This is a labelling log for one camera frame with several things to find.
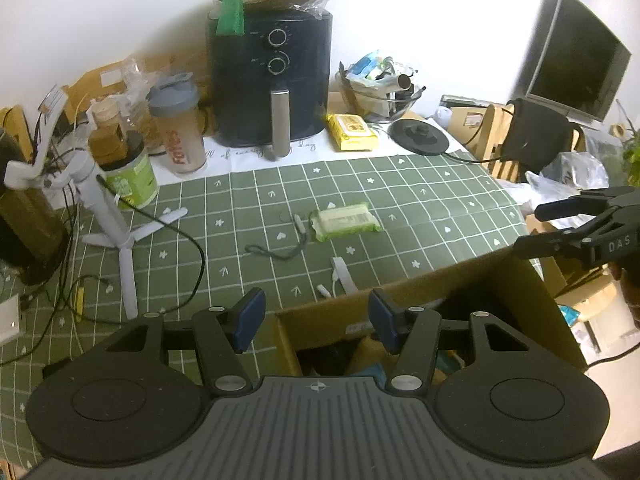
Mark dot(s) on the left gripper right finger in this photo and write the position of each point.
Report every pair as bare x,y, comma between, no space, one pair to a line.
412,334

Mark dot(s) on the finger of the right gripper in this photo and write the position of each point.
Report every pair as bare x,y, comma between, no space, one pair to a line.
570,204
579,243

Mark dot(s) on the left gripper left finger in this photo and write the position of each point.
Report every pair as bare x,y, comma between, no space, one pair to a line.
221,336

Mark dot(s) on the person's right hand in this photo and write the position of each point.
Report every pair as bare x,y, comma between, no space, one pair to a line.
630,291

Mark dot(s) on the white plastic bag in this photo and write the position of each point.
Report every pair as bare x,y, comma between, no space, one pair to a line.
567,175

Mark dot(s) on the cardboard box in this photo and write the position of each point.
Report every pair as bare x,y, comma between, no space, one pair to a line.
499,283

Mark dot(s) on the wooden chair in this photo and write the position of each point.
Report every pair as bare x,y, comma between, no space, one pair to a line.
487,143

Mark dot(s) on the green wet wipes pack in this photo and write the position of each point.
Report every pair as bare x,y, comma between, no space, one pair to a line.
334,222

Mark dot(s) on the black monitor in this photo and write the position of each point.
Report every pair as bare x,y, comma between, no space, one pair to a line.
574,62

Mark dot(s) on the yellow pen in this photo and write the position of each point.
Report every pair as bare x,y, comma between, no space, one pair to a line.
79,303

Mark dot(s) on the black kettle base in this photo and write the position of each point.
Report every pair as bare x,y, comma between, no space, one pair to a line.
418,137

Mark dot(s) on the green label jar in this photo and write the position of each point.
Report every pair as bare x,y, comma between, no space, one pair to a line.
132,178

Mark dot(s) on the yellow wet wipes pack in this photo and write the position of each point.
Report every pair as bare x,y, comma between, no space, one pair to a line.
350,133

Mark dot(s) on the white phone tripod stand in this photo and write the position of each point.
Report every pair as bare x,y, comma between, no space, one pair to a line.
88,179

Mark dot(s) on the glass bowl of clutter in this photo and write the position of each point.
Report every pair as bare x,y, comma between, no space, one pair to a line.
378,88

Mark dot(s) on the grey lid shaker bottle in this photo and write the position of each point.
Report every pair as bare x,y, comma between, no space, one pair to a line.
173,103

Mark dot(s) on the black air fryer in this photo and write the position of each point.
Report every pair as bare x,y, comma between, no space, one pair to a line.
272,82

